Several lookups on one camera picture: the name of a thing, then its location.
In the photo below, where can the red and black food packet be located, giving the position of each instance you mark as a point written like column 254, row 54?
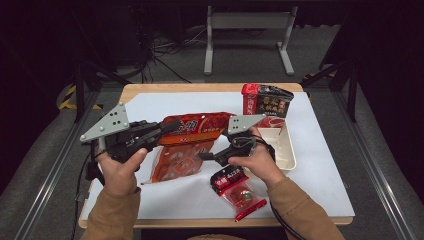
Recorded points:
column 266, row 101

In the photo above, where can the person's right hand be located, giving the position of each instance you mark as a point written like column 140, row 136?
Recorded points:
column 260, row 165

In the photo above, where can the aluminium rail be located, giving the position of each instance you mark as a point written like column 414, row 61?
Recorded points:
column 380, row 180
column 53, row 170

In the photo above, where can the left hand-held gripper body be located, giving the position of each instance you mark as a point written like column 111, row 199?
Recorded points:
column 126, row 140

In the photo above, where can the white table mat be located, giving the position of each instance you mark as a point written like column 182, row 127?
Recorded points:
column 200, row 103

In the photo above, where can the small red clear snack packet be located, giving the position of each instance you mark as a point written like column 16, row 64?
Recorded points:
column 238, row 193

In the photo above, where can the large orange snack packet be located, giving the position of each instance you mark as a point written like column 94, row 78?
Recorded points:
column 186, row 156

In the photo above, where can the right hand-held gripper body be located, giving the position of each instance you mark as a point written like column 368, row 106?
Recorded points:
column 241, row 140

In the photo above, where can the white plastic divided bin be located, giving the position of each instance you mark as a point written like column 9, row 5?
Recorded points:
column 286, row 150

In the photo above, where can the white metal frame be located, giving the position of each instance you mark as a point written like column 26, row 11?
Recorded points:
column 250, row 20

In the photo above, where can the black metal stand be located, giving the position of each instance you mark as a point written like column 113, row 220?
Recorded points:
column 79, row 90
column 351, row 86

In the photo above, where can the person's left hand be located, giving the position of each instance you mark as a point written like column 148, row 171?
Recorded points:
column 120, row 176

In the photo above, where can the yellow and black hazard tape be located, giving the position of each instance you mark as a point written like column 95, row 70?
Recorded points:
column 68, row 100

